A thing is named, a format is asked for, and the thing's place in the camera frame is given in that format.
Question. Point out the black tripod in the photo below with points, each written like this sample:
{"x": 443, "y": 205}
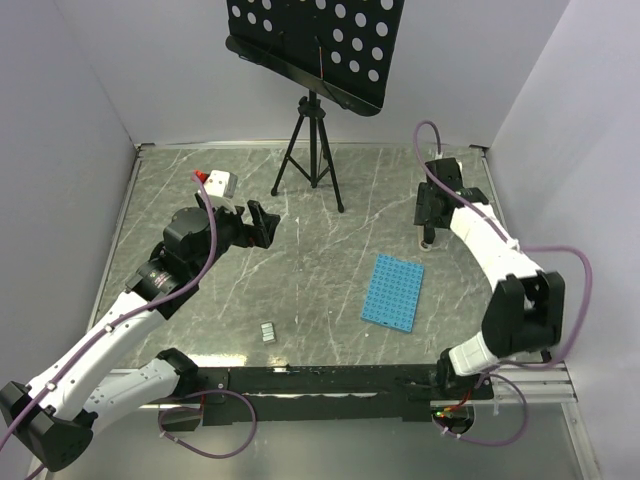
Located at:
{"x": 321, "y": 161}

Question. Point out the grey staple box tray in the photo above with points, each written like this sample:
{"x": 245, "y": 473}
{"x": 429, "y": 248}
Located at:
{"x": 268, "y": 333}

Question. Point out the blue studded baseplate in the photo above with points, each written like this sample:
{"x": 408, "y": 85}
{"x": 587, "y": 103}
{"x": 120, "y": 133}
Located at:
{"x": 393, "y": 293}

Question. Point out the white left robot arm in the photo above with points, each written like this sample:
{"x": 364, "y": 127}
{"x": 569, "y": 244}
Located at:
{"x": 57, "y": 413}

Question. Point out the black perforated music stand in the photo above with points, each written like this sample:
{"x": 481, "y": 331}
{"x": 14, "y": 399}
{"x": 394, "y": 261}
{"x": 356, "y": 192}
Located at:
{"x": 341, "y": 50}

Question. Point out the beige metal stapler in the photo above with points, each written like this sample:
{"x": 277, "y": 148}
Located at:
{"x": 427, "y": 237}

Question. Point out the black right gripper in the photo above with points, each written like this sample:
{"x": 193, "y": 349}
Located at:
{"x": 422, "y": 215}

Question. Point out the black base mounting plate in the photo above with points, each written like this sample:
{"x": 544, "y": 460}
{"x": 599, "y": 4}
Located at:
{"x": 304, "y": 393}

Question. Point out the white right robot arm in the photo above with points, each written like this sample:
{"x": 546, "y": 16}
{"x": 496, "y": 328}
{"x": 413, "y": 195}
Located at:
{"x": 525, "y": 311}

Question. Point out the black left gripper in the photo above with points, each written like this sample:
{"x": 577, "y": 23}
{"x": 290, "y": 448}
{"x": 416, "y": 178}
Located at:
{"x": 264, "y": 223}

